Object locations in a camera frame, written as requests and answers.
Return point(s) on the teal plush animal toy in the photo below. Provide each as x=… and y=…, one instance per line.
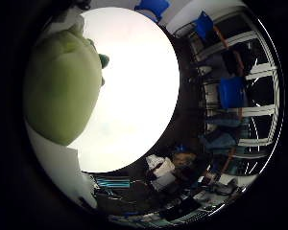
x=104, y=60

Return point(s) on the aluminium profile frame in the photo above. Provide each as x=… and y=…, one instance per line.
x=113, y=183

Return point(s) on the blue chair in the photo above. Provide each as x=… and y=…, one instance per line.
x=153, y=7
x=232, y=92
x=203, y=25

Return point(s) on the green plush toy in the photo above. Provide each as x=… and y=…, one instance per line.
x=62, y=86

